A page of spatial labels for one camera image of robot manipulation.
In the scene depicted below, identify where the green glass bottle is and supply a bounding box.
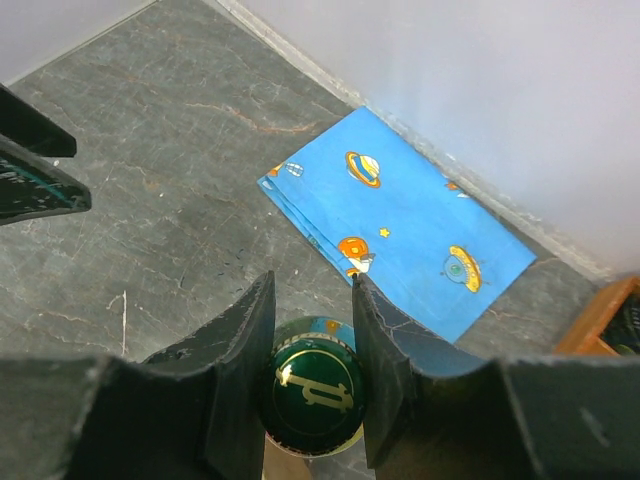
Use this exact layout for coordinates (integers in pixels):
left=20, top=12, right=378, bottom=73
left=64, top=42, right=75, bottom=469
left=257, top=316, right=367, bottom=458

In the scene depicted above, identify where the blue patterned cloth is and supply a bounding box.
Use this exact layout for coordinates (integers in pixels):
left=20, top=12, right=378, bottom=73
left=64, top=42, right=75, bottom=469
left=259, top=108, right=535, bottom=342

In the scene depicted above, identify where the brown canvas tote bag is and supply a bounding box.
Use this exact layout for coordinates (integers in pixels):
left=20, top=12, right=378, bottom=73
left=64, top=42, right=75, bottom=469
left=262, top=440, right=312, bottom=480

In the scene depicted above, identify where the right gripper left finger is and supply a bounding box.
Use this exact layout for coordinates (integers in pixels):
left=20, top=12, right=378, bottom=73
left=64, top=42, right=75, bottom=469
left=1, top=272, right=276, bottom=479

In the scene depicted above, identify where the orange wooden compartment tray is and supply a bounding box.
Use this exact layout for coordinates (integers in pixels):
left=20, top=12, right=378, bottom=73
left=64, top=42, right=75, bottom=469
left=554, top=276, right=639, bottom=356

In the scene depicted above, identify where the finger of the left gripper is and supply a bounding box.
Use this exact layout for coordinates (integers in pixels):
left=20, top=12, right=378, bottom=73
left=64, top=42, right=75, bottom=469
left=0, top=136, right=92, bottom=224
left=0, top=85, right=77, bottom=158

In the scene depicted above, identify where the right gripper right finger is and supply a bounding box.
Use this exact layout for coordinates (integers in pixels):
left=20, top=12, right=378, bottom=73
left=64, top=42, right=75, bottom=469
left=352, top=275, right=639, bottom=479

